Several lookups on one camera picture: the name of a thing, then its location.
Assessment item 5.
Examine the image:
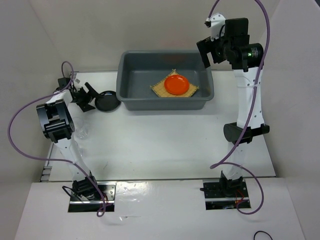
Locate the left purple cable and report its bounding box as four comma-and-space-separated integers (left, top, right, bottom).
6, 61, 113, 217

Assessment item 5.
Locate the grey plastic bin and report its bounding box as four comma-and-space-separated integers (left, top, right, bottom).
116, 50, 215, 111

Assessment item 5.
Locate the woven bamboo mat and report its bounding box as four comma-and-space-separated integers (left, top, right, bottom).
150, 69, 200, 98

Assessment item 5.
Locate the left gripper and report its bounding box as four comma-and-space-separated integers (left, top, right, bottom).
72, 82, 103, 112

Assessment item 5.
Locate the clear plastic cup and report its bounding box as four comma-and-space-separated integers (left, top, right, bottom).
74, 141, 83, 157
72, 117, 88, 140

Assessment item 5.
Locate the purple cable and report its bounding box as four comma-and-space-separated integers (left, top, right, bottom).
6, 61, 113, 217
208, 0, 272, 216

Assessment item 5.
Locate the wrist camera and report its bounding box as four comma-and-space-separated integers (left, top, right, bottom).
204, 13, 226, 42
72, 78, 82, 92

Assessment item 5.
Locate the orange plate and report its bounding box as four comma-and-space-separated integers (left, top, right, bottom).
164, 74, 190, 95

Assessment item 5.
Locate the black cable loop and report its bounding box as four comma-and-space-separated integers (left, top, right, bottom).
254, 230, 275, 240

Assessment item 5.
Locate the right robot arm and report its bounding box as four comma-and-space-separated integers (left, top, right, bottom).
196, 13, 270, 197

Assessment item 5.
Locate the black plate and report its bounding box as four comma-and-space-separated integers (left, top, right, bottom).
94, 90, 121, 112

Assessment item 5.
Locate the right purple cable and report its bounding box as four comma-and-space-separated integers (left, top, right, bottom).
208, 0, 272, 216

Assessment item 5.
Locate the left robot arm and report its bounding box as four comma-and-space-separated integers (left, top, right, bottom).
36, 77, 101, 200

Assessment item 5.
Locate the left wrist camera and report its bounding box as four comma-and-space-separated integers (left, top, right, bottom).
72, 78, 82, 92

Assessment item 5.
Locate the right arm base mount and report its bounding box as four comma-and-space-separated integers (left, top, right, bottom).
199, 179, 251, 210

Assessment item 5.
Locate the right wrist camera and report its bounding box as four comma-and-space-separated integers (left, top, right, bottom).
204, 13, 226, 42

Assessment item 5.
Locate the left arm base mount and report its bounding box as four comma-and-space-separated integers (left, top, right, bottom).
62, 181, 117, 213

